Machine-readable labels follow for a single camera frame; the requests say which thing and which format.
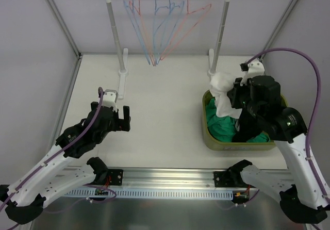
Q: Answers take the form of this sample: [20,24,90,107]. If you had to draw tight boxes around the white tank top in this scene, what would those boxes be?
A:
[209,72,242,119]

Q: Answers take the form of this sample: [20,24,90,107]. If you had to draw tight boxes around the black tank top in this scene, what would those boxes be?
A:
[232,109,262,143]

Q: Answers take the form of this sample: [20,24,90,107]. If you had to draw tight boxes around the green tank top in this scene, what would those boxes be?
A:
[205,97,271,143]

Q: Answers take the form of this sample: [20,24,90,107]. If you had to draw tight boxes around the pink wire hanger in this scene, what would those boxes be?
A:
[131,0,156,67]

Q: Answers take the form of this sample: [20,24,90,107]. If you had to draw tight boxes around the light blue wire hanger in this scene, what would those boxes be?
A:
[123,0,151,65]

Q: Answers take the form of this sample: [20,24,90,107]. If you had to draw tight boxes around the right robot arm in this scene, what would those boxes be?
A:
[226,75,329,225]

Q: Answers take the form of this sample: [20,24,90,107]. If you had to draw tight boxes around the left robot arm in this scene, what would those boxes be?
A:
[1,102,131,225]

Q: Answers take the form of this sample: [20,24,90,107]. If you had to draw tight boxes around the olive green plastic basin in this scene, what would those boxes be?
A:
[201,90,276,151]

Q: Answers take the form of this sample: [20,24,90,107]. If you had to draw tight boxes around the white clothes rack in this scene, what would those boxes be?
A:
[105,0,230,100]

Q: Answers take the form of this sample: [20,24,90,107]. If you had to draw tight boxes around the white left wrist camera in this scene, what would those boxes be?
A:
[99,89,118,111]

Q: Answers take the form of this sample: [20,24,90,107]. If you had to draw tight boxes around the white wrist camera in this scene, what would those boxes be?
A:
[240,60,265,86]
[99,89,118,111]

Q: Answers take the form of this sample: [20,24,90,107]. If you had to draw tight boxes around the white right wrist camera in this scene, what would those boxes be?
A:
[240,60,265,86]

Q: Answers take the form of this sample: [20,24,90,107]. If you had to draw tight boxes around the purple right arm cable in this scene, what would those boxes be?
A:
[241,47,330,225]

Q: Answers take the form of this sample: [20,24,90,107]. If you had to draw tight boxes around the aluminium mounting rail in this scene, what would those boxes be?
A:
[51,166,292,189]

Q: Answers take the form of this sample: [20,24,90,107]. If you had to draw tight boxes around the white slotted cable duct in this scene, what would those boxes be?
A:
[65,187,234,201]

